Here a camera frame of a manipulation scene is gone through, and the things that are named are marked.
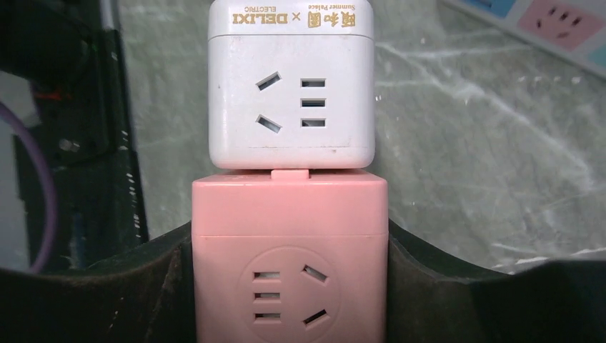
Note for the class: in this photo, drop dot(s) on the white cube adapter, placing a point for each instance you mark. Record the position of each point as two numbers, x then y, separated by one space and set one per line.
291 84

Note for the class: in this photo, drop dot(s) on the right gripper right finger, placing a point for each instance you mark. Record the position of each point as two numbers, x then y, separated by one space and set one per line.
433 296

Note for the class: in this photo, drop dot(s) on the black base frame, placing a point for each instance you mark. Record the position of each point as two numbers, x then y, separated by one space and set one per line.
78 171

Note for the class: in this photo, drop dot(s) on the pink cube adapter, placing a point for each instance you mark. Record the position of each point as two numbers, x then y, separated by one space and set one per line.
290 256

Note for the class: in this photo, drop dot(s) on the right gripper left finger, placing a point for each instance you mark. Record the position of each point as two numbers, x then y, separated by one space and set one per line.
142 295

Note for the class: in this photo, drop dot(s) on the white power strip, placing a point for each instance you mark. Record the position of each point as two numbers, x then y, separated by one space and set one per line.
572 30

